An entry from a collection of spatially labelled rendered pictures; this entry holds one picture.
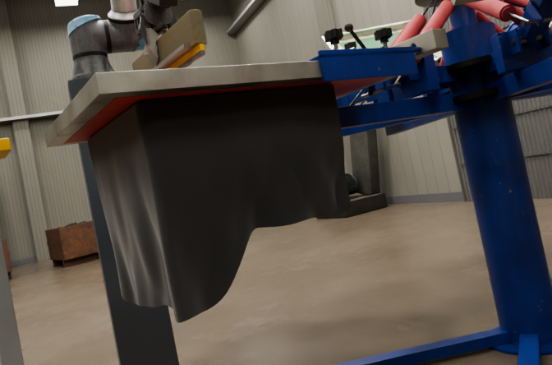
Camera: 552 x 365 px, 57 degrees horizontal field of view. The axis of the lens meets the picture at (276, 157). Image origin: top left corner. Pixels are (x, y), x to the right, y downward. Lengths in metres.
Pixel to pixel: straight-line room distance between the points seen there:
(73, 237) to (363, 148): 4.78
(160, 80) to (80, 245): 8.01
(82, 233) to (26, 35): 5.30
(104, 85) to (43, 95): 11.33
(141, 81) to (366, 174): 6.84
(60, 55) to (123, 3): 10.60
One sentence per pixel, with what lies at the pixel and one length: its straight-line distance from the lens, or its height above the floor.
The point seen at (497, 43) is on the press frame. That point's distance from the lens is 1.72.
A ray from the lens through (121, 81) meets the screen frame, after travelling 0.93.
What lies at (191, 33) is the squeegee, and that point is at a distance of 1.12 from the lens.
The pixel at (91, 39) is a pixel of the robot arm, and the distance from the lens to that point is 1.89.
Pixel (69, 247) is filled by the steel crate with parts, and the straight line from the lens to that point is 8.87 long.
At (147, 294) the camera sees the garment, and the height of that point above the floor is 0.56.
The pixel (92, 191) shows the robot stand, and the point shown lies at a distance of 1.77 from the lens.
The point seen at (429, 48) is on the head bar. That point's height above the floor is 1.00.
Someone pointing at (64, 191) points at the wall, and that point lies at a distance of 11.96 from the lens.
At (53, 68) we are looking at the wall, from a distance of 12.38.
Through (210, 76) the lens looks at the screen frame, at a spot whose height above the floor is 0.97.
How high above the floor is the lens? 0.76
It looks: 2 degrees up
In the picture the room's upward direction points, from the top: 11 degrees counter-clockwise
